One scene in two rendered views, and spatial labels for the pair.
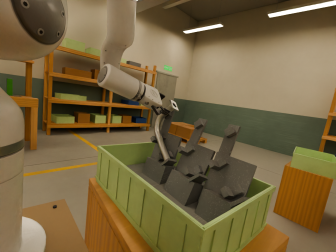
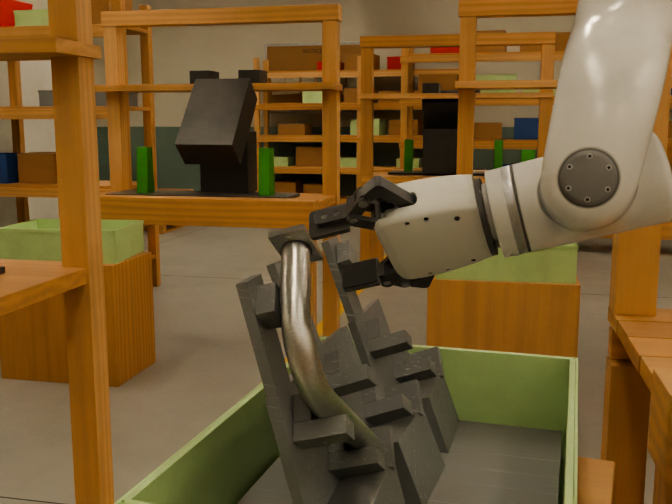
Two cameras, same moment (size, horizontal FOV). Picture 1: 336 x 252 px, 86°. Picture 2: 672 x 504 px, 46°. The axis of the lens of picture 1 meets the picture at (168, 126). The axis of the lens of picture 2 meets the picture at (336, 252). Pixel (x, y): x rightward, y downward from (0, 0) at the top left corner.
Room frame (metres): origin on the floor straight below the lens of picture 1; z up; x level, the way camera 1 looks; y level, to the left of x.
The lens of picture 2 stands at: (1.26, 0.71, 1.31)
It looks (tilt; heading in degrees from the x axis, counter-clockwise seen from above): 9 degrees down; 239
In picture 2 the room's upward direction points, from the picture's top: straight up
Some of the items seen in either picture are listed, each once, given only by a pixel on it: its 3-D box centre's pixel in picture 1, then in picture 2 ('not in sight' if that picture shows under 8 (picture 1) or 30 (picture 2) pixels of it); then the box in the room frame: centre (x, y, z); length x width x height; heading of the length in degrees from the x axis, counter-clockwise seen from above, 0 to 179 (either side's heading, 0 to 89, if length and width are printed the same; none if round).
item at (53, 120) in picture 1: (107, 93); not in sight; (5.25, 1.85, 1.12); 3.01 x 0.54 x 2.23; 136
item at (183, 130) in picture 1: (185, 132); not in sight; (5.70, -0.57, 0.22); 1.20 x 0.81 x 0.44; 41
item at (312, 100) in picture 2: not in sight; (362, 136); (-4.91, -8.72, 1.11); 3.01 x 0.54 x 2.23; 136
